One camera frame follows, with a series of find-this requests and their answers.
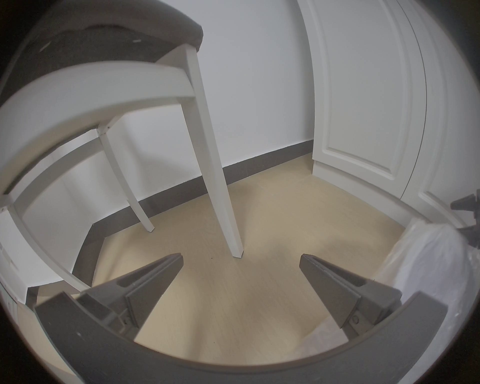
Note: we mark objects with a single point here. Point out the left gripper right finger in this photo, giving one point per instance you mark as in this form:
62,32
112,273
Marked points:
345,296

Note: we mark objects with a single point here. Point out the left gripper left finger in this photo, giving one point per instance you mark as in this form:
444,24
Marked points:
142,296

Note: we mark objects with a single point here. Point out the clear plastic bag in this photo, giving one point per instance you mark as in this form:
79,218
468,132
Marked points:
397,243

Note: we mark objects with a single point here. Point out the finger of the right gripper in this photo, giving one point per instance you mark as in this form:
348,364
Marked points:
468,203
473,236

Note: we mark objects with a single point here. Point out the grey padded white chair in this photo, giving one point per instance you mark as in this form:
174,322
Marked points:
210,168

